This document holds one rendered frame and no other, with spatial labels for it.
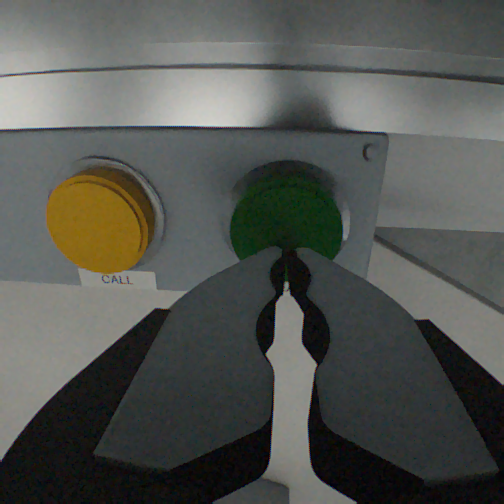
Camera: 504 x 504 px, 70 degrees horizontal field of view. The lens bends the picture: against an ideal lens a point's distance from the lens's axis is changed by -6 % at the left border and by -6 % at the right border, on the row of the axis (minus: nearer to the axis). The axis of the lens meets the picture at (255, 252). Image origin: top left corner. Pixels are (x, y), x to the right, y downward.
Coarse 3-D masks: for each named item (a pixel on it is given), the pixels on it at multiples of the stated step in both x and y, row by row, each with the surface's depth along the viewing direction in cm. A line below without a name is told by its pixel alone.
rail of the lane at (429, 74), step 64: (0, 0) 11; (64, 0) 11; (128, 0) 11; (192, 0) 11; (256, 0) 11; (320, 0) 11; (384, 0) 11; (448, 0) 11; (0, 64) 13; (64, 64) 13; (128, 64) 13; (192, 64) 13; (256, 64) 12; (320, 64) 12; (384, 64) 12; (448, 64) 12; (0, 128) 13; (320, 128) 13; (384, 128) 13; (448, 128) 12
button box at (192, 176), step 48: (0, 144) 13; (48, 144) 13; (96, 144) 13; (144, 144) 13; (192, 144) 13; (240, 144) 13; (288, 144) 13; (336, 144) 13; (384, 144) 13; (0, 192) 14; (48, 192) 14; (144, 192) 14; (192, 192) 14; (240, 192) 14; (336, 192) 13; (0, 240) 15; (48, 240) 15; (192, 240) 15; (144, 288) 16; (288, 288) 16
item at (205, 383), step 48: (192, 288) 10; (240, 288) 10; (192, 336) 8; (240, 336) 8; (144, 384) 7; (192, 384) 7; (240, 384) 7; (144, 432) 6; (192, 432) 6; (240, 432) 6; (192, 480) 6; (240, 480) 6
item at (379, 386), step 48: (336, 288) 10; (336, 336) 8; (384, 336) 8; (336, 384) 7; (384, 384) 7; (432, 384) 7; (336, 432) 6; (384, 432) 6; (432, 432) 6; (336, 480) 6; (384, 480) 6; (432, 480) 5; (480, 480) 5
